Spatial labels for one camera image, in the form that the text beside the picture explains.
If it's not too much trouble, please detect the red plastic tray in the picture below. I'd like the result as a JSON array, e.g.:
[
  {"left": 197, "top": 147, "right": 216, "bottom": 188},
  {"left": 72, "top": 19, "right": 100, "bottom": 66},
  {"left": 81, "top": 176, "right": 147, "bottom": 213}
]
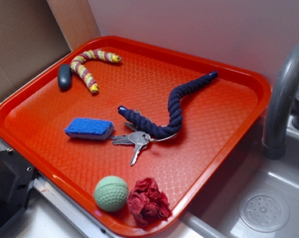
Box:
[{"left": 0, "top": 36, "right": 271, "bottom": 237}]

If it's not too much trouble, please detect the silver key bunch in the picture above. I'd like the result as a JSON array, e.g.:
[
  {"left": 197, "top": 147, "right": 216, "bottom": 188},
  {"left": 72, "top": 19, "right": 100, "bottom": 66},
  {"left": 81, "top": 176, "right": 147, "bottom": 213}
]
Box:
[{"left": 110, "top": 122, "right": 177, "bottom": 166}]

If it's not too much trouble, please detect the blue white sponge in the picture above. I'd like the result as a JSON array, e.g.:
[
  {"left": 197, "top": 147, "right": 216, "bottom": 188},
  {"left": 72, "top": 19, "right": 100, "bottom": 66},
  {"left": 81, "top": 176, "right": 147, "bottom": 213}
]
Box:
[{"left": 64, "top": 118, "right": 115, "bottom": 140}]

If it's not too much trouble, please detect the green dimpled ball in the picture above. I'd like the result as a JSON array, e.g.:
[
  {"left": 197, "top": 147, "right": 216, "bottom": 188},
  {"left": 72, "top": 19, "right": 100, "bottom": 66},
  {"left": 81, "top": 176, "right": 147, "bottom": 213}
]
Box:
[{"left": 93, "top": 176, "right": 128, "bottom": 212}]

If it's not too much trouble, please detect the crumpled red cloth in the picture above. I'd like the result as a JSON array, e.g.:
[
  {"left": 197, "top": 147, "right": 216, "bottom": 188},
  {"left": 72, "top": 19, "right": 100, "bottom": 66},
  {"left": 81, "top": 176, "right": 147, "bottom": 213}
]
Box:
[{"left": 126, "top": 178, "right": 171, "bottom": 226}]

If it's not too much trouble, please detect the grey toy sink basin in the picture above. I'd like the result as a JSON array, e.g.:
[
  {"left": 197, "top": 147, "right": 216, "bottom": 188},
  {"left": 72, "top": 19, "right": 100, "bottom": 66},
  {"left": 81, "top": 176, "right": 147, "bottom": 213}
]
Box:
[{"left": 181, "top": 121, "right": 299, "bottom": 238}]

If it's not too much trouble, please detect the grey toy faucet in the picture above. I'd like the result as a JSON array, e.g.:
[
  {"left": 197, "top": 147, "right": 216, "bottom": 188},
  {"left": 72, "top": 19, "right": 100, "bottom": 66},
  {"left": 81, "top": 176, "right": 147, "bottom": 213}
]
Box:
[{"left": 262, "top": 43, "right": 299, "bottom": 160}]

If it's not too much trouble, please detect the brown cardboard box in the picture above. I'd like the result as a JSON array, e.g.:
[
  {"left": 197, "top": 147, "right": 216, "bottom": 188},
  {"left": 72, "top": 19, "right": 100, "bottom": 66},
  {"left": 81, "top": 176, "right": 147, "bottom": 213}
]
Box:
[{"left": 0, "top": 0, "right": 70, "bottom": 102}]

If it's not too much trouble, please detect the navy blue twisted rope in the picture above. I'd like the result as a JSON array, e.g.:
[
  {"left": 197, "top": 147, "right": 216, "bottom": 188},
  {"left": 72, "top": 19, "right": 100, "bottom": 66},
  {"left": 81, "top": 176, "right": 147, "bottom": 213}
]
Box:
[{"left": 117, "top": 70, "right": 219, "bottom": 139}]

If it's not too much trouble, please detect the yellow pink twisted rope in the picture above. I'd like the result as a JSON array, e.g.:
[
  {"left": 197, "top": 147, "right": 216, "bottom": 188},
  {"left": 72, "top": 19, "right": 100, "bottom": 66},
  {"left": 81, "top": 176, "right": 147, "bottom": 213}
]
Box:
[{"left": 69, "top": 49, "right": 122, "bottom": 94}]

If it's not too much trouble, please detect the aluminium rail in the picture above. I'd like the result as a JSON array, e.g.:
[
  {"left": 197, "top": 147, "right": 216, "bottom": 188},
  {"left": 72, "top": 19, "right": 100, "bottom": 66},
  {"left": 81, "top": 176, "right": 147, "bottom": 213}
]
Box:
[{"left": 0, "top": 138, "right": 114, "bottom": 238}]

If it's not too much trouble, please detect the black metal bracket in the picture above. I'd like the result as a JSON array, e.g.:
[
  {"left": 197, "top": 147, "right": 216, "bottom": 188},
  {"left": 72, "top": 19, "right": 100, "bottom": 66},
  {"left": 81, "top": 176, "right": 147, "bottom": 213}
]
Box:
[{"left": 0, "top": 149, "right": 37, "bottom": 235}]

